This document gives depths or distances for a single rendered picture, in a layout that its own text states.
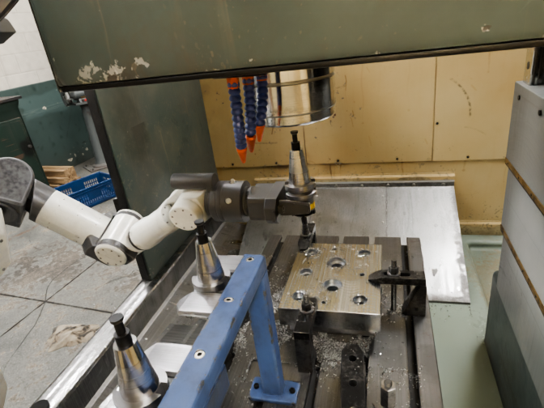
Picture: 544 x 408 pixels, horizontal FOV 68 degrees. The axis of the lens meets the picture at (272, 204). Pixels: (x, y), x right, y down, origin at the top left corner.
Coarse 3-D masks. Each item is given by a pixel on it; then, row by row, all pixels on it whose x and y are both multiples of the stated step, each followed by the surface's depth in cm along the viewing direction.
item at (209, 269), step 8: (208, 240) 63; (200, 248) 63; (208, 248) 63; (200, 256) 63; (208, 256) 63; (216, 256) 65; (200, 264) 64; (208, 264) 64; (216, 264) 64; (200, 272) 64; (208, 272) 64; (216, 272) 64; (200, 280) 65; (208, 280) 64; (216, 280) 65
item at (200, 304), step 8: (192, 296) 64; (200, 296) 63; (208, 296) 63; (216, 296) 63; (176, 304) 63; (184, 304) 62; (192, 304) 62; (200, 304) 61; (208, 304) 61; (184, 312) 60; (192, 312) 60; (200, 312) 60; (208, 312) 60
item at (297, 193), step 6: (288, 180) 82; (312, 180) 81; (288, 186) 79; (294, 186) 78; (300, 186) 78; (306, 186) 78; (312, 186) 78; (288, 192) 80; (294, 192) 78; (300, 192) 78; (306, 192) 79; (312, 192) 79; (294, 198) 79; (300, 198) 78
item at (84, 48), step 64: (64, 0) 42; (128, 0) 40; (192, 0) 39; (256, 0) 38; (320, 0) 36; (384, 0) 35; (448, 0) 34; (512, 0) 33; (64, 64) 45; (128, 64) 43; (192, 64) 42; (256, 64) 40; (320, 64) 39
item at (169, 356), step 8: (160, 344) 55; (168, 344) 55; (176, 344) 54; (184, 344) 54; (152, 352) 54; (160, 352) 53; (168, 352) 53; (176, 352) 53; (184, 352) 53; (152, 360) 52; (160, 360) 52; (168, 360) 52; (176, 360) 52; (168, 368) 51; (176, 368) 50; (168, 376) 50
